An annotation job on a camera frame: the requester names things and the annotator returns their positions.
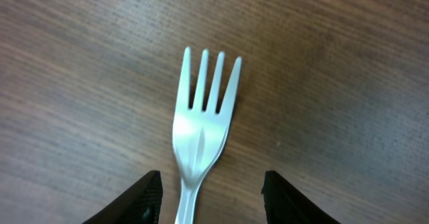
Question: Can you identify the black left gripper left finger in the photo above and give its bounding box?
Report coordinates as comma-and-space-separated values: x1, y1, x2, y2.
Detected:
83, 170, 163, 224

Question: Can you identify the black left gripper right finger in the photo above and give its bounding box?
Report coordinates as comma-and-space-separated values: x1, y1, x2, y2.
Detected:
261, 170, 339, 224

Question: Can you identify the white plastic fork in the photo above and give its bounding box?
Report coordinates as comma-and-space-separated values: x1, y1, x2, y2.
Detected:
172, 47, 242, 224

